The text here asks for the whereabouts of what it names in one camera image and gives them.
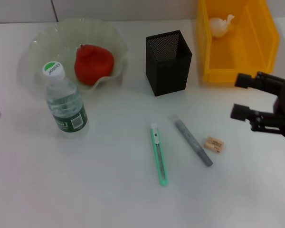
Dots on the white paper ball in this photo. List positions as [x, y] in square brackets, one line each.
[219, 26]

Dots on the beige eraser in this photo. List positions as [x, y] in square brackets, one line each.
[213, 144]

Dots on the black mesh pen holder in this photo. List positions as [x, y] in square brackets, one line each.
[171, 78]

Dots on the grey marker pen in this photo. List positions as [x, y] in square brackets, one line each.
[192, 140]

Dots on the mint green utility knife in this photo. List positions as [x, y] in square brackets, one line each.
[156, 140]

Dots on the pale green wavy fruit plate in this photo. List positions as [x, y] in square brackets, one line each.
[50, 40]

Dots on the clear plastic water bottle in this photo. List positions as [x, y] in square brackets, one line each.
[66, 107]

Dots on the red-orange fruit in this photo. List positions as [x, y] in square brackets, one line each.
[95, 66]

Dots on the yellow plastic bin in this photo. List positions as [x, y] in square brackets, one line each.
[251, 59]

